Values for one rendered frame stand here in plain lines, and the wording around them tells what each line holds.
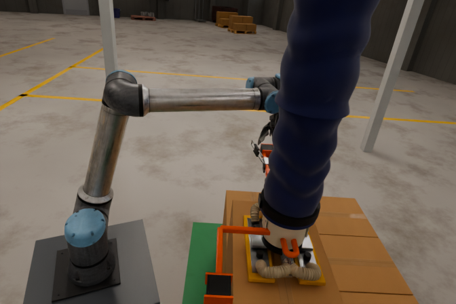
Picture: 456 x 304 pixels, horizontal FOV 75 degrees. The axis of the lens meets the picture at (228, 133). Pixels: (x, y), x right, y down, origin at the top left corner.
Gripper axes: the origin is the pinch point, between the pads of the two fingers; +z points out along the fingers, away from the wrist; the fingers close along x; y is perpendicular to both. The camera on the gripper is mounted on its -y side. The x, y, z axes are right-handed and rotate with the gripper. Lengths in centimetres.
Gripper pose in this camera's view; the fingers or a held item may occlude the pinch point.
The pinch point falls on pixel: (272, 145)
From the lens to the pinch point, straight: 151.6
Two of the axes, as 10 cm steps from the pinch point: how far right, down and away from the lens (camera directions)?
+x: 10.0, 0.8, 0.3
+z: -0.9, 8.9, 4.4
